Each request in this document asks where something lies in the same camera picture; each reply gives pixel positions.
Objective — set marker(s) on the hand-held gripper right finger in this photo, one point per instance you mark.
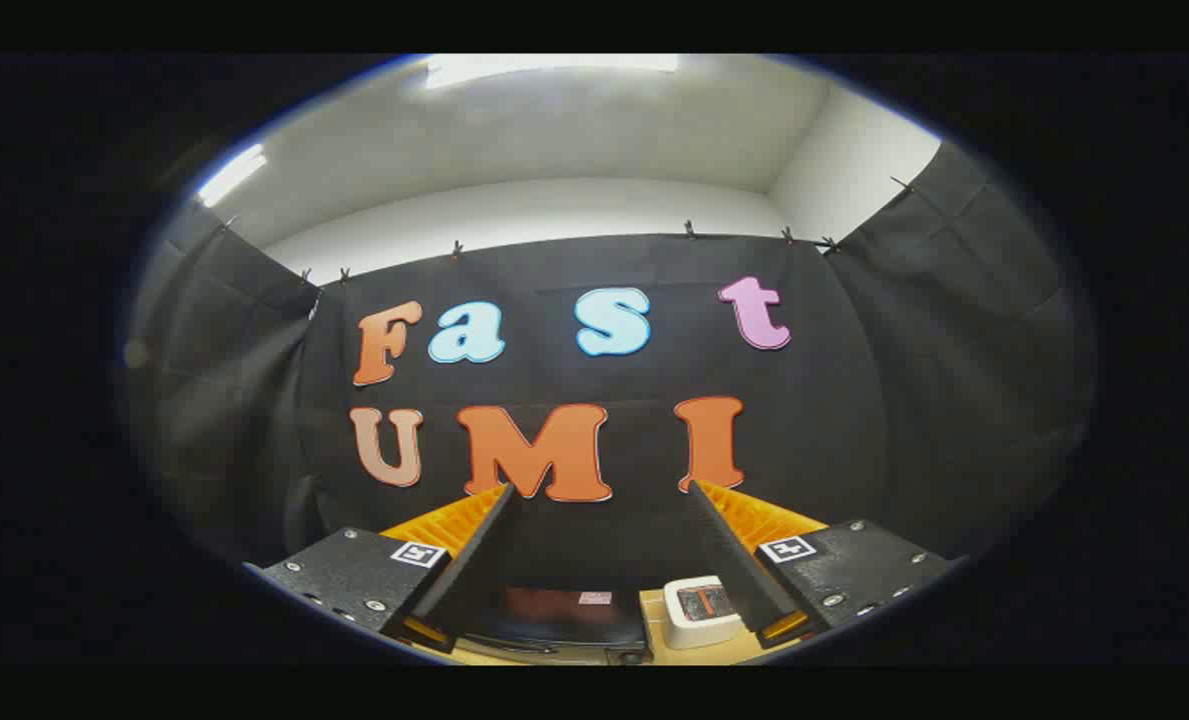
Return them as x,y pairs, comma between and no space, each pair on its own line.
729,555

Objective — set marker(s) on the white pop-up toaster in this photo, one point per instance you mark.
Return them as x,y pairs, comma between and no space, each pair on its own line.
689,630

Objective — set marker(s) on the ceiling light strip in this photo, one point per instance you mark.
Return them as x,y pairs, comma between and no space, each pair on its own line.
232,175

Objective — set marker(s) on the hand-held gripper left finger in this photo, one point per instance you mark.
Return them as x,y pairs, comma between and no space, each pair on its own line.
474,560

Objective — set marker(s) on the black toaster oven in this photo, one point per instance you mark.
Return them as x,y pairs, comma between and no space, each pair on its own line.
554,625

